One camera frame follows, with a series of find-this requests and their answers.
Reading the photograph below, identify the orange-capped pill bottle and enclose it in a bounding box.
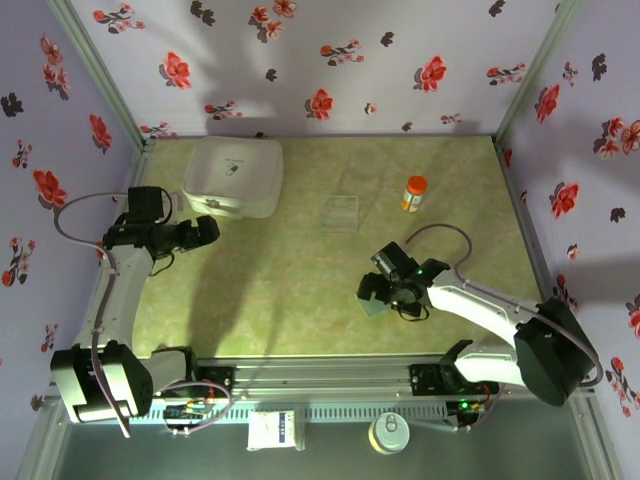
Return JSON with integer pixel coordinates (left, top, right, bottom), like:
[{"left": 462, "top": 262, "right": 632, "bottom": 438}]
[{"left": 401, "top": 175, "right": 429, "bottom": 214}]

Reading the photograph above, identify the clear plastic tray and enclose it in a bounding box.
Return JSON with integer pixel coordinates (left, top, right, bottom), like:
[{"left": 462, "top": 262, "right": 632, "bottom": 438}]
[{"left": 319, "top": 194, "right": 361, "bottom": 235}]

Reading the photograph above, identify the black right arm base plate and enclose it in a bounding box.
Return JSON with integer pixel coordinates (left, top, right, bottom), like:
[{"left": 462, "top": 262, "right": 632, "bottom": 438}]
[{"left": 408, "top": 363, "right": 500, "bottom": 397}]

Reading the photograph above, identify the grey left arm cable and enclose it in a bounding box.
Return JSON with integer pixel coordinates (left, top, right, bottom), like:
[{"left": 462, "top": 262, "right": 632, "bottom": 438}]
[{"left": 53, "top": 192, "right": 235, "bottom": 440}]

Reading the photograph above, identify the white paper packet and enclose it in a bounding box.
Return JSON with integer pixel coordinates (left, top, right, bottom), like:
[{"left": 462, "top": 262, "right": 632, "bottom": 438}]
[{"left": 247, "top": 410, "right": 297, "bottom": 452}]

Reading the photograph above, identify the circuit board with green light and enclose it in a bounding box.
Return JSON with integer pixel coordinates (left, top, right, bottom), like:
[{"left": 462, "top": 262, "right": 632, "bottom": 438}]
[{"left": 446, "top": 398, "right": 489, "bottom": 429}]

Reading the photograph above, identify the slotted grey cable duct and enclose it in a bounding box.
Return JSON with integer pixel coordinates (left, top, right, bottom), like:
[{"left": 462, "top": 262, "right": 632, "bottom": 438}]
[{"left": 67, "top": 405, "right": 449, "bottom": 425}]

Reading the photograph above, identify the white lidded box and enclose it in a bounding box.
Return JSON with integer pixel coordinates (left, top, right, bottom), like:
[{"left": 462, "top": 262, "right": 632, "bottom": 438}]
[{"left": 181, "top": 135, "right": 285, "bottom": 221}]

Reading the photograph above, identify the circuit board with wires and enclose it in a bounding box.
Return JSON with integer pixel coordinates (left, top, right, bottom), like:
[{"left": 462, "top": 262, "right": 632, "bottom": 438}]
[{"left": 163, "top": 399, "right": 211, "bottom": 427}]

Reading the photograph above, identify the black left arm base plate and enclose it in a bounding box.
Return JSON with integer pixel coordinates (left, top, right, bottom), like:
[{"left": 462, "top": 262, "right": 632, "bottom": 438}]
[{"left": 192, "top": 366, "right": 236, "bottom": 399}]

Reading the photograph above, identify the grey right arm cable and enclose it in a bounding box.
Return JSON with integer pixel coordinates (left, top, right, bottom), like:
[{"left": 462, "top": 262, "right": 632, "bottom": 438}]
[{"left": 405, "top": 223, "right": 604, "bottom": 434}]

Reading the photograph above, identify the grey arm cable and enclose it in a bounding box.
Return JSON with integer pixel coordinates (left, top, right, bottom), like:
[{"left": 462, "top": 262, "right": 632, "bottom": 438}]
[
  {"left": 405, "top": 223, "right": 604, "bottom": 434},
  {"left": 53, "top": 192, "right": 235, "bottom": 440}
]

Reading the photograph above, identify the aluminium corner post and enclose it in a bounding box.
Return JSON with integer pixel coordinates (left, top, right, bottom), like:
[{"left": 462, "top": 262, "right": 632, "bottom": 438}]
[
  {"left": 494, "top": 0, "right": 585, "bottom": 146},
  {"left": 45, "top": 0, "right": 151, "bottom": 151}
]

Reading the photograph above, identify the aluminium front rail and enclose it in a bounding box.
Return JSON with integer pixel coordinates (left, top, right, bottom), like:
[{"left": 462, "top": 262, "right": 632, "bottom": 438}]
[{"left": 47, "top": 355, "right": 599, "bottom": 401}]

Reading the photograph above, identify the tin can with pull tab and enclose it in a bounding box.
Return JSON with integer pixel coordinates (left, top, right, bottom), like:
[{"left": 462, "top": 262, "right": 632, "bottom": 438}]
[{"left": 368, "top": 411, "right": 411, "bottom": 455}]

